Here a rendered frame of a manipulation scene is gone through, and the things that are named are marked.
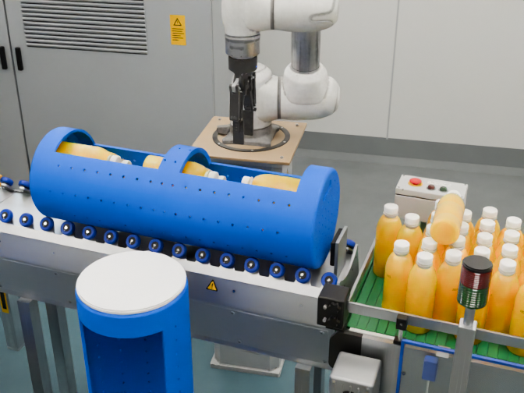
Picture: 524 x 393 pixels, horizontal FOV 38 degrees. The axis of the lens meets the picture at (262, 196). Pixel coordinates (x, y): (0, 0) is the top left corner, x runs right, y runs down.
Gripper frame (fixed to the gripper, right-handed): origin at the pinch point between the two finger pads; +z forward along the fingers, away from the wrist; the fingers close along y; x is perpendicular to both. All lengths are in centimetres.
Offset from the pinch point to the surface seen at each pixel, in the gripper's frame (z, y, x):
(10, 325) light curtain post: 118, -34, -121
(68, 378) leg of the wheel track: 114, -9, -76
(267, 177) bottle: 13.0, 0.4, 7.3
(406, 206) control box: 28, -26, 42
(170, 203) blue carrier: 20.2, 11.7, -17.2
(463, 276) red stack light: 11, 36, 64
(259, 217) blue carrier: 19.8, 11.4, 8.9
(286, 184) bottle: 13.7, 1.5, 13.0
